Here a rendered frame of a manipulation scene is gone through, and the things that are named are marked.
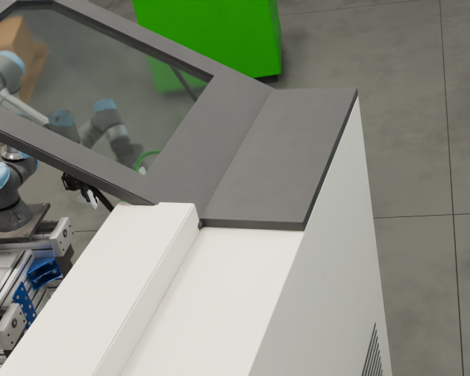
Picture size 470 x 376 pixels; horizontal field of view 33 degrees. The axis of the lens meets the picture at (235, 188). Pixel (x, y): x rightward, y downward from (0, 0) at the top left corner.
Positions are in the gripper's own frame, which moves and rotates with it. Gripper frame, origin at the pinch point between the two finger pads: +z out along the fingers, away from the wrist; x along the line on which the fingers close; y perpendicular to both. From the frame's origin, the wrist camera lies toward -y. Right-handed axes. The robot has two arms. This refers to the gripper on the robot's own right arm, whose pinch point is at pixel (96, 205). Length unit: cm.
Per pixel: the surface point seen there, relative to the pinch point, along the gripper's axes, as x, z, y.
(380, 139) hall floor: -245, 126, -42
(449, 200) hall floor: -182, 126, -91
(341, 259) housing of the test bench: 10, 9, -84
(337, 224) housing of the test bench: 8, -2, -84
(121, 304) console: 74, -29, -53
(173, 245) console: 52, -28, -56
